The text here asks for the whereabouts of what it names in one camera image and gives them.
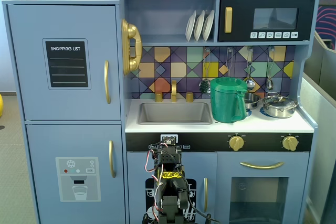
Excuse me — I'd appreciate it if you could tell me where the blue ice dispenser fridge door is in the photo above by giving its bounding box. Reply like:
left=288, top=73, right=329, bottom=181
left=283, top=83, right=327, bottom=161
left=25, top=123, right=126, bottom=224

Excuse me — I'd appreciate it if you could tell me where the gold stove knob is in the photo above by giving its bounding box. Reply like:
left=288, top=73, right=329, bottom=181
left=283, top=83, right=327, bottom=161
left=281, top=134, right=299, bottom=152
left=228, top=134, right=246, bottom=152

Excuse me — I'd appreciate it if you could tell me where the blue shopping list cabinet door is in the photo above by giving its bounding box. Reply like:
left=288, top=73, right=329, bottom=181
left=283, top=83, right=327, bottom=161
left=7, top=4, right=122, bottom=121

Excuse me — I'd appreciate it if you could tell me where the blue dishwasher door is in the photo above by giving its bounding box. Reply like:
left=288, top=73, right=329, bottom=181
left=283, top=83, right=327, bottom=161
left=127, top=151, right=218, bottom=224

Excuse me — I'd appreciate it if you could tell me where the steel pot with handles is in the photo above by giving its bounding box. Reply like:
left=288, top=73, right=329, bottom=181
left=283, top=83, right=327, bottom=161
left=261, top=102, right=299, bottom=119

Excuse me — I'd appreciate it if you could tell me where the steel serving spoon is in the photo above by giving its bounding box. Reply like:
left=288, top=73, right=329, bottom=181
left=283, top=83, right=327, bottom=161
left=265, top=47, right=275, bottom=91

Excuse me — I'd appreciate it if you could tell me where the gold curved cabinet door handle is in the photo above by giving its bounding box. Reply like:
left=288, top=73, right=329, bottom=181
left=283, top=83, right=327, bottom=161
left=103, top=60, right=112, bottom=105

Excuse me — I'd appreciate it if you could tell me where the grey ice dispenser sticker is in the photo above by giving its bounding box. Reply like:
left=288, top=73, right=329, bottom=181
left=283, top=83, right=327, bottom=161
left=55, top=156, right=101, bottom=202

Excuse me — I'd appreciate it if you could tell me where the gold oven door handle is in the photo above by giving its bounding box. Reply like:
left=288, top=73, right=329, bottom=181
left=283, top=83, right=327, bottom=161
left=239, top=161, right=285, bottom=170

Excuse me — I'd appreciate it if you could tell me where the white toy plate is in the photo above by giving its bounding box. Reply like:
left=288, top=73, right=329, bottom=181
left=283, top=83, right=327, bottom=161
left=185, top=10, right=197, bottom=42
left=202, top=9, right=215, bottom=42
left=193, top=10, right=206, bottom=42

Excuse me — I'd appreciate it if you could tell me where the steel pot lid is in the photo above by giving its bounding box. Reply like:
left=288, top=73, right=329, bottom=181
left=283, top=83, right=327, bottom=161
left=262, top=92, right=298, bottom=108

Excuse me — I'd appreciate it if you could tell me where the grey sink basin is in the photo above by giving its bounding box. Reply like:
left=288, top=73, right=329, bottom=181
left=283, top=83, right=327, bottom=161
left=136, top=102, right=213, bottom=126

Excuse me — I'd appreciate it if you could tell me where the black microwave door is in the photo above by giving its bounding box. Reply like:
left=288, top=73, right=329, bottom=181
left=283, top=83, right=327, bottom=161
left=218, top=0, right=316, bottom=42

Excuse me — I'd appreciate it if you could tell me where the blue oven door with window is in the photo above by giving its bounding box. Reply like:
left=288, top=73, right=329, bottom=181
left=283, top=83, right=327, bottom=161
left=216, top=151, right=310, bottom=224

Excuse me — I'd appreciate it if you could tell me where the gold dishwasher door handle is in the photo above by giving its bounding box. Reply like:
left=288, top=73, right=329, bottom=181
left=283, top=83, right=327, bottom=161
left=203, top=177, right=208, bottom=213

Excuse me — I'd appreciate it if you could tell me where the gold microwave handle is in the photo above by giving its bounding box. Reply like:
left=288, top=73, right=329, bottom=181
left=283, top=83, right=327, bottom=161
left=224, top=6, right=233, bottom=34

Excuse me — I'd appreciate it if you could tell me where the green plastic pitcher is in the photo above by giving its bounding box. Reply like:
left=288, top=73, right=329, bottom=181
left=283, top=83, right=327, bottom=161
left=209, top=77, right=248, bottom=124

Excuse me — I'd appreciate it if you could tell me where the black power cable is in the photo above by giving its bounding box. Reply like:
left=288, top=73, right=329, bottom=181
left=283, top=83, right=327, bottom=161
left=183, top=179, right=222, bottom=224

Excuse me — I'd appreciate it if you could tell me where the black shopping list board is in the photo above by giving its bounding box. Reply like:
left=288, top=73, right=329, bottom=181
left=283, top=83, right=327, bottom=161
left=42, top=38, right=91, bottom=90

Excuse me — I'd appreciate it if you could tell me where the gold fridge door handle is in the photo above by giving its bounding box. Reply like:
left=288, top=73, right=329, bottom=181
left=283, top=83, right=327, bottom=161
left=108, top=140, right=117, bottom=178

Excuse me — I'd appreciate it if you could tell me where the steel open pot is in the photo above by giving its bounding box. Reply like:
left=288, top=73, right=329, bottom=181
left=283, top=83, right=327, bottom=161
left=244, top=92, right=261, bottom=110

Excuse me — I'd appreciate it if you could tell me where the gold toy telephone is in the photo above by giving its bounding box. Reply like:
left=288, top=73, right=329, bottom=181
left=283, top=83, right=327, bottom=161
left=120, top=18, right=143, bottom=76

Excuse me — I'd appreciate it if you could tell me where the grey office partition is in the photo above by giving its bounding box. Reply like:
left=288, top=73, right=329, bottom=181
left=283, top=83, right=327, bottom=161
left=301, top=32, right=336, bottom=224

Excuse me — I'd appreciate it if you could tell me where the gold faucet spout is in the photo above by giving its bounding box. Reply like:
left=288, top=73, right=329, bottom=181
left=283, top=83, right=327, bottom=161
left=171, top=80, right=178, bottom=103

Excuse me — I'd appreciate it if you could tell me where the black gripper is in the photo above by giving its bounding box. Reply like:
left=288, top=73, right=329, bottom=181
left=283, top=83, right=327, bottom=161
left=156, top=136, right=183, bottom=168

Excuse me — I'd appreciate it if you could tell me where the steel hanging spatula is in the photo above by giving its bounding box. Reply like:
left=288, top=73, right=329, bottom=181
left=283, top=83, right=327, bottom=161
left=226, top=47, right=234, bottom=79

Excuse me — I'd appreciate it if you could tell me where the steel ladle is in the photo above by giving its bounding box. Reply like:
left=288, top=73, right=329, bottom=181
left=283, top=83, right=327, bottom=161
left=244, top=47, right=256, bottom=90

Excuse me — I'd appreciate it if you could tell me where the steel slotted spoon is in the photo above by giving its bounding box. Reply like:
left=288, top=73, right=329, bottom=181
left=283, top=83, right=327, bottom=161
left=198, top=48, right=212, bottom=95

